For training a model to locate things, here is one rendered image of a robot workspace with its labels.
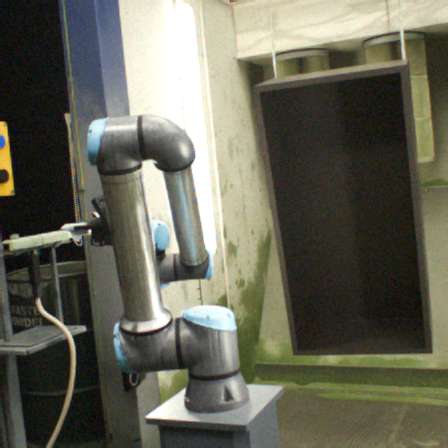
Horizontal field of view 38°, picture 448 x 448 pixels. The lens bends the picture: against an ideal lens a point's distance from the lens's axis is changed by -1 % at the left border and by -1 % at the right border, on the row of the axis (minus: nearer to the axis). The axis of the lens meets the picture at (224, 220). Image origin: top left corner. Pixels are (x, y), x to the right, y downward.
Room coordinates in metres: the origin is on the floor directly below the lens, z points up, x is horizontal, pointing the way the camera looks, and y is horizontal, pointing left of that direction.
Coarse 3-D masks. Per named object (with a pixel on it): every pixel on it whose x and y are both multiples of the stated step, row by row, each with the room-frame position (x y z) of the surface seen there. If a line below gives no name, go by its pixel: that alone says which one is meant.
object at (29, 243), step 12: (12, 240) 2.12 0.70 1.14; (24, 240) 2.17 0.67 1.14; (36, 240) 2.22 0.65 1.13; (48, 240) 2.28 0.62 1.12; (12, 252) 2.12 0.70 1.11; (24, 252) 2.19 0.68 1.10; (36, 252) 2.23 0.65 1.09; (36, 264) 2.22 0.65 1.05; (36, 276) 2.21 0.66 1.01; (36, 288) 2.22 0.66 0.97
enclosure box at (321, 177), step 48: (288, 96) 2.97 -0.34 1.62; (336, 96) 2.91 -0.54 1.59; (384, 96) 2.85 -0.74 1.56; (288, 144) 3.02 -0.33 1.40; (336, 144) 2.96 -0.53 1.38; (384, 144) 2.89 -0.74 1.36; (288, 192) 3.07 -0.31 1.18; (336, 192) 3.01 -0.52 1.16; (384, 192) 2.94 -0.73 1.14; (288, 240) 2.99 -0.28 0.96; (336, 240) 3.06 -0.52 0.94; (384, 240) 2.99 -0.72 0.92; (288, 288) 2.81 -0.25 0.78; (336, 288) 3.12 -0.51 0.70; (384, 288) 3.05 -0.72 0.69; (336, 336) 2.99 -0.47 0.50; (384, 336) 2.91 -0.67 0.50; (432, 336) 2.81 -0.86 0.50
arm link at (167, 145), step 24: (144, 120) 1.61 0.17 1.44; (168, 120) 1.64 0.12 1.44; (144, 144) 1.60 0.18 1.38; (168, 144) 1.61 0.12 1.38; (192, 144) 1.67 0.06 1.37; (168, 168) 1.66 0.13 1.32; (168, 192) 1.76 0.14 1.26; (192, 192) 1.78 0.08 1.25; (192, 216) 1.83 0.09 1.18; (192, 240) 1.91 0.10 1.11; (192, 264) 1.99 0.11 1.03
